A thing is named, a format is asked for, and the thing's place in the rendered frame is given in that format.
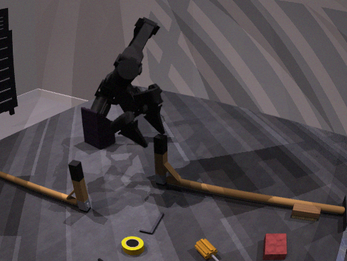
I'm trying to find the red block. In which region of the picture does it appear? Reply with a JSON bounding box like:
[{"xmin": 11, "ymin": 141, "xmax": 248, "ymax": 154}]
[{"xmin": 262, "ymin": 233, "xmax": 287, "ymax": 260}]

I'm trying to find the yellow ring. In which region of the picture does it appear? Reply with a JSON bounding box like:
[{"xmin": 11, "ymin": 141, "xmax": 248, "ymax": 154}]
[{"xmin": 122, "ymin": 236, "xmax": 145, "ymax": 255}]

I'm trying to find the black l-shaped rod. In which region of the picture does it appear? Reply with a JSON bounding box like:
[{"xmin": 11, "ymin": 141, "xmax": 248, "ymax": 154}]
[{"xmin": 140, "ymin": 212, "xmax": 163, "ymax": 235}]

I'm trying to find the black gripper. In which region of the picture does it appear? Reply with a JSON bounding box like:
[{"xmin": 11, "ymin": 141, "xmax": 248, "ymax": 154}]
[{"xmin": 110, "ymin": 85, "xmax": 165, "ymax": 148}]

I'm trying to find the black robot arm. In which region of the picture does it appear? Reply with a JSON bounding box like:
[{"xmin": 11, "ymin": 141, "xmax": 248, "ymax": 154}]
[{"xmin": 91, "ymin": 17, "xmax": 162, "ymax": 117}]

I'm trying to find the brown rectangular block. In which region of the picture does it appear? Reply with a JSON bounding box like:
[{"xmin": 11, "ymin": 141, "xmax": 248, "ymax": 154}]
[{"xmin": 291, "ymin": 203, "xmax": 321, "ymax": 221}]

